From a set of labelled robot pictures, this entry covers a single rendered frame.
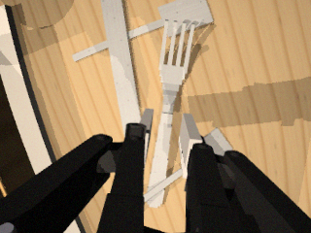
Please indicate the silver fork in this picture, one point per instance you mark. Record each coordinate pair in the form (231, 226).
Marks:
(171, 77)

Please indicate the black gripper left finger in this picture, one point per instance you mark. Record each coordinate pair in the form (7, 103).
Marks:
(51, 200)

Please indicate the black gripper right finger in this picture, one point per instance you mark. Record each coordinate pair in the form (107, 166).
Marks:
(256, 203)

